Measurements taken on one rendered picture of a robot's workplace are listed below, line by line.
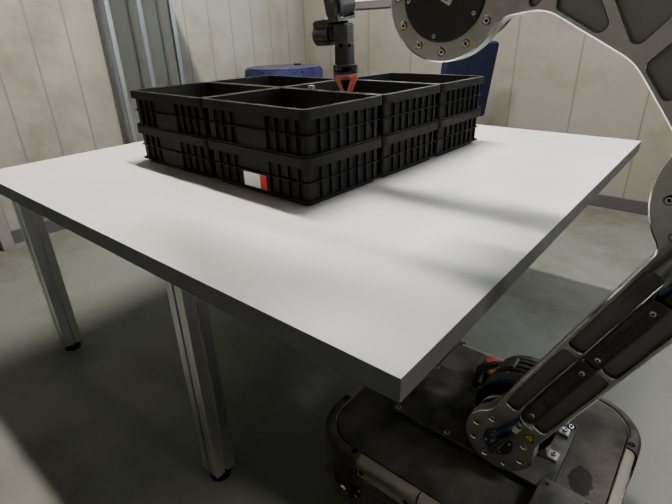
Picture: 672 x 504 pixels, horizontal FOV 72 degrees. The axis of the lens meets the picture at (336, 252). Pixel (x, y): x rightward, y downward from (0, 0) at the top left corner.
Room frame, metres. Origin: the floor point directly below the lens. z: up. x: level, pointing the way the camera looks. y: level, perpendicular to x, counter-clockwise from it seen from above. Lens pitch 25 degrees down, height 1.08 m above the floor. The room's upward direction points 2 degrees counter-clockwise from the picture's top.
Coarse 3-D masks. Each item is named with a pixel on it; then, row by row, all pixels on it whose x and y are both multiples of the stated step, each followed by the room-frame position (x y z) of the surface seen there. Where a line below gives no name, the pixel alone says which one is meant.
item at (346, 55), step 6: (336, 48) 1.44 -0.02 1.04; (342, 48) 1.43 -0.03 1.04; (348, 48) 1.43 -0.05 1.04; (336, 54) 1.44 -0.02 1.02; (342, 54) 1.43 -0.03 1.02; (348, 54) 1.43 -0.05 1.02; (336, 60) 1.44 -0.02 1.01; (342, 60) 1.43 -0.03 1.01; (348, 60) 1.43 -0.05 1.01; (354, 60) 1.45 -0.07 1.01; (336, 66) 1.40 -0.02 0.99; (342, 66) 1.40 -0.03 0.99; (348, 66) 1.41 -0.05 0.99; (354, 66) 1.41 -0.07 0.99
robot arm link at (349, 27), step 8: (328, 24) 1.47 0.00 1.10; (336, 24) 1.45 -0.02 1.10; (344, 24) 1.43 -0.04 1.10; (352, 24) 1.44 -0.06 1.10; (336, 32) 1.44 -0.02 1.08; (344, 32) 1.43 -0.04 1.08; (352, 32) 1.44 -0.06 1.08; (336, 40) 1.44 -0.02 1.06; (344, 40) 1.43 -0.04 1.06; (352, 40) 1.44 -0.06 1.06
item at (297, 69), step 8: (280, 64) 3.96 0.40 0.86; (288, 64) 3.93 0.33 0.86; (296, 64) 3.81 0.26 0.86; (304, 64) 3.88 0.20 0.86; (312, 64) 3.85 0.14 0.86; (248, 72) 3.54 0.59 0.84; (256, 72) 3.46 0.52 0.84; (264, 72) 3.43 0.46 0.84; (272, 72) 3.42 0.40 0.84; (280, 72) 3.41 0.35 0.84; (288, 72) 3.42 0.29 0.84; (296, 72) 3.44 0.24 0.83; (304, 72) 3.47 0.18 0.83; (312, 72) 3.52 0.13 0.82; (320, 72) 3.62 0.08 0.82
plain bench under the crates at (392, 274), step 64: (512, 128) 1.95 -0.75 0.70; (0, 192) 1.36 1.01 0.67; (64, 192) 1.24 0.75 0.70; (128, 192) 1.22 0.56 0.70; (192, 192) 1.21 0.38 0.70; (256, 192) 1.19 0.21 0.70; (384, 192) 1.16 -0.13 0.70; (448, 192) 1.14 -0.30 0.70; (512, 192) 1.13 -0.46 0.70; (576, 192) 1.12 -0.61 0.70; (128, 256) 0.87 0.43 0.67; (192, 256) 0.80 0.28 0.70; (256, 256) 0.80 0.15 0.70; (320, 256) 0.79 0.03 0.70; (384, 256) 0.78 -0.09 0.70; (448, 256) 0.77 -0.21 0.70; (512, 256) 0.76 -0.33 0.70; (64, 320) 1.46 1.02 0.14; (192, 320) 0.86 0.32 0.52; (256, 320) 0.61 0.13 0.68; (320, 320) 0.57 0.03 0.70; (384, 320) 0.57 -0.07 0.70; (448, 320) 0.56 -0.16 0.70; (192, 384) 0.87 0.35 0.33; (384, 384) 0.46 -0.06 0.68
